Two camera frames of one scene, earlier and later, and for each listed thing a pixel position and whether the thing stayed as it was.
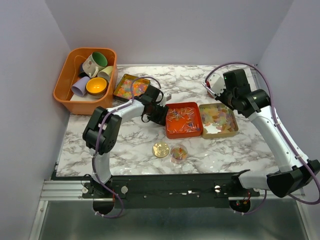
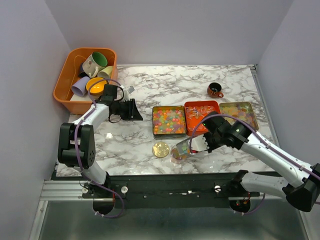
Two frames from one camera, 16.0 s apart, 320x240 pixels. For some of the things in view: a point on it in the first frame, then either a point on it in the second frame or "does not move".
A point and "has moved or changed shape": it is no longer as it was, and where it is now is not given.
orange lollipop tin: [184, 120] -> [195, 111]
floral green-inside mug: [95, 59] does not move
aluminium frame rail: [53, 190] does not move
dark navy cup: [82, 73] does not move
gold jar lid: [161, 149] does not move
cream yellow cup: [106, 73] does not move
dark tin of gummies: [140, 86] -> [169, 122]
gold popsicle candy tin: [217, 120] has moved or changed shape
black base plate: [167, 190] does not move
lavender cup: [79, 88] does not move
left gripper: [161, 118] -> [132, 113]
